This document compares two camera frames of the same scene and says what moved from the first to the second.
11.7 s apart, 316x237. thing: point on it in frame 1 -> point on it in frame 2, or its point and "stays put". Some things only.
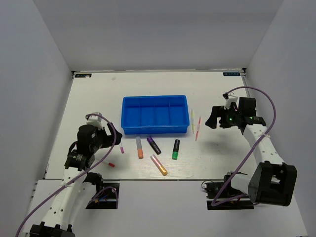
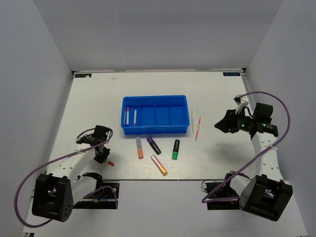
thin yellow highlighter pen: (192, 121) stays put
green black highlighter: (175, 152) stays put
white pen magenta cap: (122, 148) -> (135, 117)
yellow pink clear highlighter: (161, 168) stays put
